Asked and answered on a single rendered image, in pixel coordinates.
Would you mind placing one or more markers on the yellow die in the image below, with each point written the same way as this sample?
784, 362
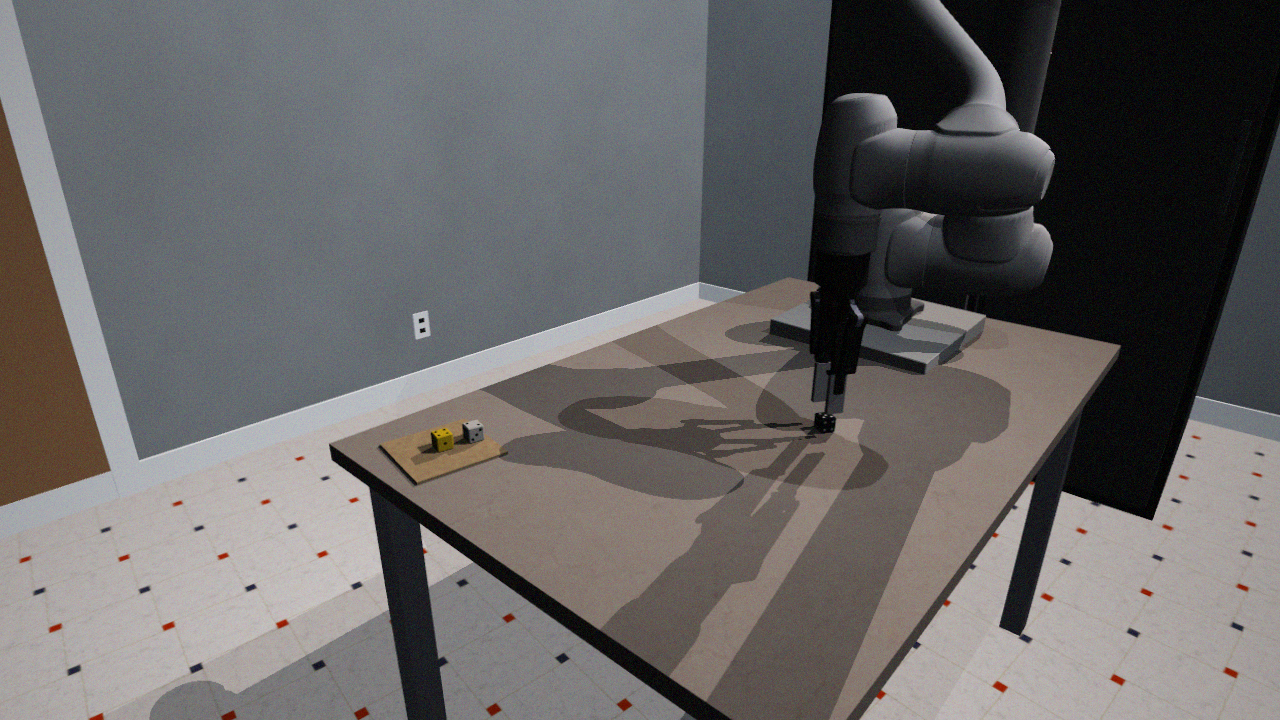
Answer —
442, 440

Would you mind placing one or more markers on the black die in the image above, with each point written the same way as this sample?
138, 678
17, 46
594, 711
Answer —
824, 423

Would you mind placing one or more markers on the white die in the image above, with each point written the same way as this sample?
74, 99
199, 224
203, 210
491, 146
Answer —
473, 431

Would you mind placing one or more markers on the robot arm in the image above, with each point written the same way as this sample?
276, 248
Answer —
957, 182

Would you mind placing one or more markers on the tan mat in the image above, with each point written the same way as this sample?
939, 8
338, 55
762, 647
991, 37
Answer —
416, 456

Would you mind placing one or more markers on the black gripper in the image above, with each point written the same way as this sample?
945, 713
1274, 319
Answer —
848, 275

